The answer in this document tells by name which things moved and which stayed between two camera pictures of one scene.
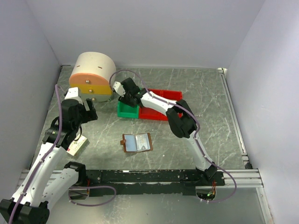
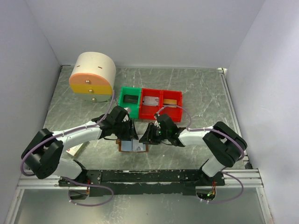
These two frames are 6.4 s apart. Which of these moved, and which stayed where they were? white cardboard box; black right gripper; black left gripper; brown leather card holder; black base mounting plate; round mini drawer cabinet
Moved: black left gripper; brown leather card holder; black right gripper
Stayed: black base mounting plate; round mini drawer cabinet; white cardboard box
